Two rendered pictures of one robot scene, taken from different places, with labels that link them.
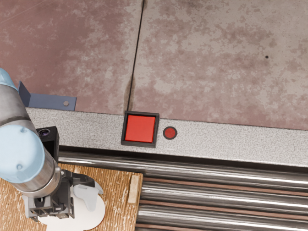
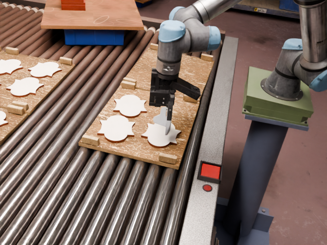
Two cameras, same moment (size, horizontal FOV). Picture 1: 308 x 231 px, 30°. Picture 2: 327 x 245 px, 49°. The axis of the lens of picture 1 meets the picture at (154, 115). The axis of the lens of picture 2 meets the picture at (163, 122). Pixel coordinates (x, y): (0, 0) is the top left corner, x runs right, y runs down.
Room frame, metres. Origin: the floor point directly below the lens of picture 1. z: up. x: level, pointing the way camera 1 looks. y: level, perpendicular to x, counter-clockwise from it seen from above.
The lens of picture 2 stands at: (0.15, -0.79, 1.73)
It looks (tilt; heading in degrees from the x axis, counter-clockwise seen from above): 36 degrees down; 81
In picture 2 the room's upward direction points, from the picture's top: 6 degrees clockwise
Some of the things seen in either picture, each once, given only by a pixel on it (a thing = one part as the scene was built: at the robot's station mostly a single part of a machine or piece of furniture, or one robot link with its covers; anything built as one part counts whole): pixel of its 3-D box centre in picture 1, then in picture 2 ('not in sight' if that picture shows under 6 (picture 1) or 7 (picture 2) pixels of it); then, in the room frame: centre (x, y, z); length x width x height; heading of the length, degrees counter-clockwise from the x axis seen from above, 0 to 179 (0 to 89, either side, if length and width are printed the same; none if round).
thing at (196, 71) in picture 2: not in sight; (171, 72); (0.38, 0.69, 0.93); 0.41 x 0.35 x 0.02; 69
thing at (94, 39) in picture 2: not in sight; (94, 25); (0.00, 1.12, 0.97); 0.31 x 0.31 x 0.10; 5
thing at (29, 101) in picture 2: not in sight; (15, 76); (-0.29, 0.58, 0.94); 0.41 x 0.35 x 0.04; 72
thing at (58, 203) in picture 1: (47, 189); (163, 87); (0.29, 0.21, 1.14); 0.09 x 0.08 x 0.12; 174
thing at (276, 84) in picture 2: not in sight; (285, 79); (0.86, 0.53, 1.01); 0.15 x 0.15 x 0.10
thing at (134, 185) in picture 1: (134, 190); (167, 158); (0.31, 0.07, 0.95); 0.06 x 0.02 x 0.03; 161
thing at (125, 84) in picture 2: not in sight; (128, 85); (0.18, 0.53, 0.95); 0.06 x 0.02 x 0.03; 161
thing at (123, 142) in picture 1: (140, 129); (210, 172); (0.44, 0.04, 0.92); 0.08 x 0.08 x 0.02; 72
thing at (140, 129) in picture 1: (140, 129); (210, 172); (0.44, 0.04, 0.92); 0.06 x 0.06 x 0.01; 72
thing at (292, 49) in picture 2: not in sight; (296, 56); (0.87, 0.52, 1.12); 0.13 x 0.12 x 0.14; 107
